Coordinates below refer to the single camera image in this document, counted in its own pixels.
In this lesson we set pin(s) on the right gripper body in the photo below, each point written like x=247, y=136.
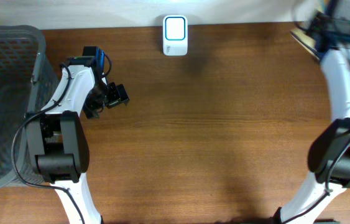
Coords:
x=315, y=23

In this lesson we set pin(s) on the grey plastic basket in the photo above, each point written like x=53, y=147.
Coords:
x=27, y=83

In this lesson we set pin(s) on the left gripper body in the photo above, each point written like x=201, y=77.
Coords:
x=102, y=94

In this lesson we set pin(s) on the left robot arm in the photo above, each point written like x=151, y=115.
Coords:
x=58, y=148

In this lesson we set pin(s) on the yellow chips bag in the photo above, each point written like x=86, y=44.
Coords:
x=305, y=41

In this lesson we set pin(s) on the white barcode scanner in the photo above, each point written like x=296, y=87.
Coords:
x=175, y=35

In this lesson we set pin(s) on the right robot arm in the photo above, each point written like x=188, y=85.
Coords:
x=329, y=155

